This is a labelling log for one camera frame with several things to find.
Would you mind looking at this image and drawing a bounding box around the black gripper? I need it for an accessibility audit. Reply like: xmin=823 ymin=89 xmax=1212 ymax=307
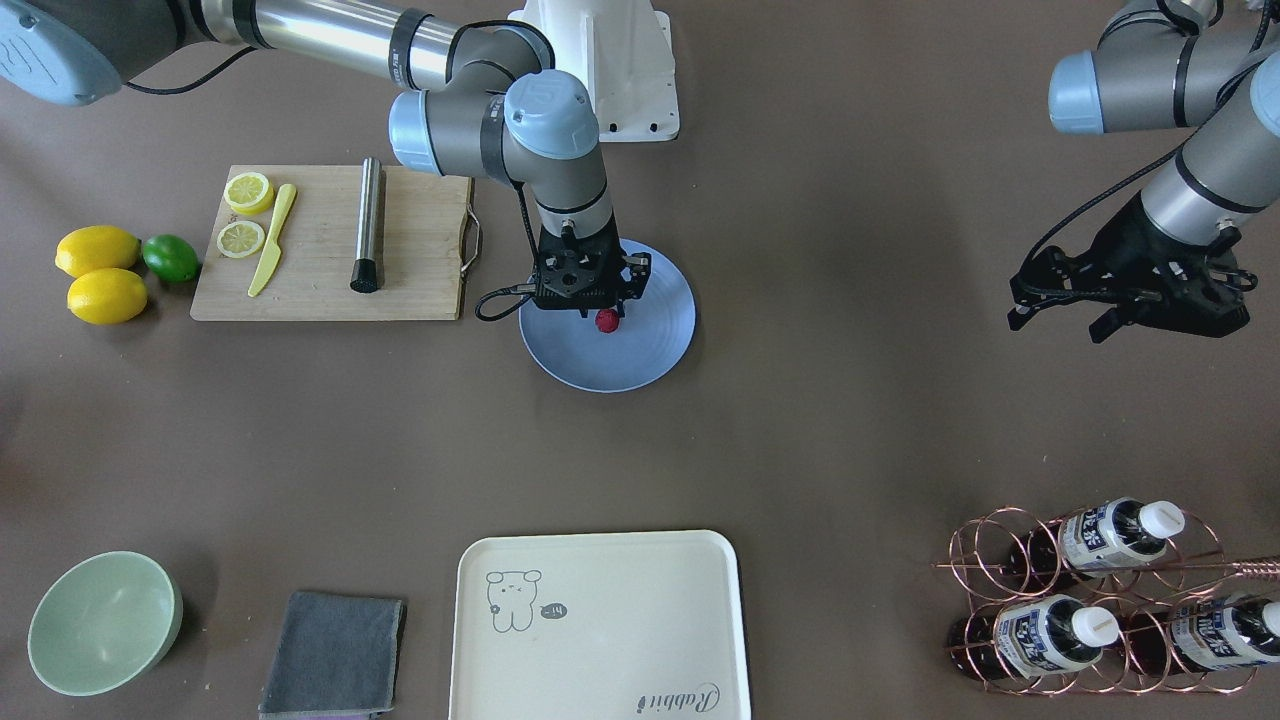
xmin=532 ymin=220 xmax=653 ymax=313
xmin=1007 ymin=199 xmax=1258 ymax=343

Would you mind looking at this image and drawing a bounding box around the red strawberry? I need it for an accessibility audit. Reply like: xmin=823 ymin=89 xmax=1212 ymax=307
xmin=594 ymin=307 xmax=622 ymax=334

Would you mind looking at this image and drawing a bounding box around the blue plastic plate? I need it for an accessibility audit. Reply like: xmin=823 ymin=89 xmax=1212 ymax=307
xmin=518 ymin=238 xmax=698 ymax=393

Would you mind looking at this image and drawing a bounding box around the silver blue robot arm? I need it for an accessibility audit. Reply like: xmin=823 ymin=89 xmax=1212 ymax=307
xmin=3 ymin=1 xmax=652 ymax=314
xmin=1007 ymin=1 xmax=1279 ymax=343

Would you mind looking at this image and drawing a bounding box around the wooden cutting board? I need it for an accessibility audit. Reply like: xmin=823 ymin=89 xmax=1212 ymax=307
xmin=189 ymin=164 xmax=474 ymax=322

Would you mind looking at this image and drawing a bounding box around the steel muddler black tip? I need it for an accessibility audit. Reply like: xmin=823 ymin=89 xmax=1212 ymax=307
xmin=349 ymin=158 xmax=385 ymax=293

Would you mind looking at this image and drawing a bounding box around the dark tea bottle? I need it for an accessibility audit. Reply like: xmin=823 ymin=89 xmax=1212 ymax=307
xmin=945 ymin=594 xmax=1121 ymax=683
xmin=1125 ymin=593 xmax=1279 ymax=676
xmin=1002 ymin=497 xmax=1187 ymax=592

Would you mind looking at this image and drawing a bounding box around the yellow plastic knife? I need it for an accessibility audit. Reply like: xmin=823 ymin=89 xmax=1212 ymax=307
xmin=247 ymin=183 xmax=298 ymax=297

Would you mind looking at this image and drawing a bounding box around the lemon half near knife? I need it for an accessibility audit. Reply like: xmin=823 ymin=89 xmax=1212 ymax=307
xmin=215 ymin=220 xmax=268 ymax=259

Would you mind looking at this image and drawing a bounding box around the lemon half board edge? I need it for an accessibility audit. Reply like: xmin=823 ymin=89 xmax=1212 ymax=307
xmin=221 ymin=170 xmax=276 ymax=217

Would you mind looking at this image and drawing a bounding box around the cream rabbit tray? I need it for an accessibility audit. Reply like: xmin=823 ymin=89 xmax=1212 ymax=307
xmin=448 ymin=529 xmax=753 ymax=719

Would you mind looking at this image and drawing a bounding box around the green lime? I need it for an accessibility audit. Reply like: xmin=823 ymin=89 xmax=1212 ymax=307
xmin=140 ymin=234 xmax=201 ymax=283

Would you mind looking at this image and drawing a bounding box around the grey folded cloth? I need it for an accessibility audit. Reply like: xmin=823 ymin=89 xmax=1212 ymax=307
xmin=259 ymin=591 xmax=404 ymax=719

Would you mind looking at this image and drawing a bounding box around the whole yellow lemon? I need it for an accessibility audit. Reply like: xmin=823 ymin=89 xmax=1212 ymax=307
xmin=67 ymin=268 xmax=148 ymax=325
xmin=54 ymin=225 xmax=141 ymax=278

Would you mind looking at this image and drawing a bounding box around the green bowl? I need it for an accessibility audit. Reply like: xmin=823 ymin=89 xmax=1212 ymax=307
xmin=27 ymin=551 xmax=184 ymax=697

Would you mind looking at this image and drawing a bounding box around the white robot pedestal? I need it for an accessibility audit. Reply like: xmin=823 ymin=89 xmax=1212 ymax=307
xmin=508 ymin=1 xmax=681 ymax=143

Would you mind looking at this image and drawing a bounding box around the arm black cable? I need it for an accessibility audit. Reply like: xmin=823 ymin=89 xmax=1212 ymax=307
xmin=120 ymin=20 xmax=556 ymax=323

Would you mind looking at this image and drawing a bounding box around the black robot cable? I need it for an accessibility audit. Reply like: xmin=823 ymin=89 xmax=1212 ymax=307
xmin=1015 ymin=0 xmax=1280 ymax=291

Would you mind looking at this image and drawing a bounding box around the copper wire bottle rack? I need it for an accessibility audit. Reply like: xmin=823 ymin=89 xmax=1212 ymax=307
xmin=937 ymin=506 xmax=1277 ymax=697

